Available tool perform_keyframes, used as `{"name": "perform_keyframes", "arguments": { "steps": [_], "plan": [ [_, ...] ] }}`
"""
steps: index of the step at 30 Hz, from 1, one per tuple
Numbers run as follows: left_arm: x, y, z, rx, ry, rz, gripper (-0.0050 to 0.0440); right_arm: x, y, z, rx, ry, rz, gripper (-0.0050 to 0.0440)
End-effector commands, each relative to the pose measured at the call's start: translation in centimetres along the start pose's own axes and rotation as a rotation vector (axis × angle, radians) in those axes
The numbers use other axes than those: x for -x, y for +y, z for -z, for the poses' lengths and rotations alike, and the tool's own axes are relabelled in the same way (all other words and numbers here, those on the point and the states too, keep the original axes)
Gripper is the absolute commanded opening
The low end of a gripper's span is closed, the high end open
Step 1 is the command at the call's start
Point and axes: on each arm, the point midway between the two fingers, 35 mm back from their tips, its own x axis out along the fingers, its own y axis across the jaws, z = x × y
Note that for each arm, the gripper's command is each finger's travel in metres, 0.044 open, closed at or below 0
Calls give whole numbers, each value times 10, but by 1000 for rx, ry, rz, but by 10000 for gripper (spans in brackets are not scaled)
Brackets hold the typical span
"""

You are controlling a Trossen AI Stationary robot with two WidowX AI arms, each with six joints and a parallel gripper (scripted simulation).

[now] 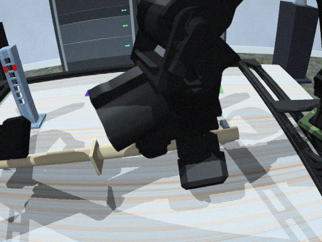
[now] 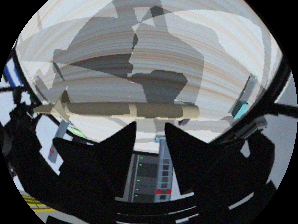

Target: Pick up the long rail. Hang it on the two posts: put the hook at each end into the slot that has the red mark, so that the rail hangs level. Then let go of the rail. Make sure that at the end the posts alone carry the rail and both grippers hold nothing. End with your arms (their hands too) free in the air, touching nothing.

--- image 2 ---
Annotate long beige rail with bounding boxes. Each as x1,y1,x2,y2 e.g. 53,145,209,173
33,90,200,126

